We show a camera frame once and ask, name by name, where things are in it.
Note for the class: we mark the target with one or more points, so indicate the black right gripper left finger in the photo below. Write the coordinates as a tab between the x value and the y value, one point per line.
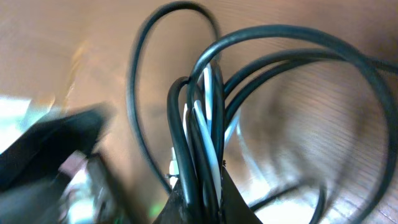
174	211

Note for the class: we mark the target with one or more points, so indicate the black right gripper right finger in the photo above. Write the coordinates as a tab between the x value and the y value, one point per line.
234	208

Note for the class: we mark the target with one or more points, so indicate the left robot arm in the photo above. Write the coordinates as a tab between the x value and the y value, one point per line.
53	174

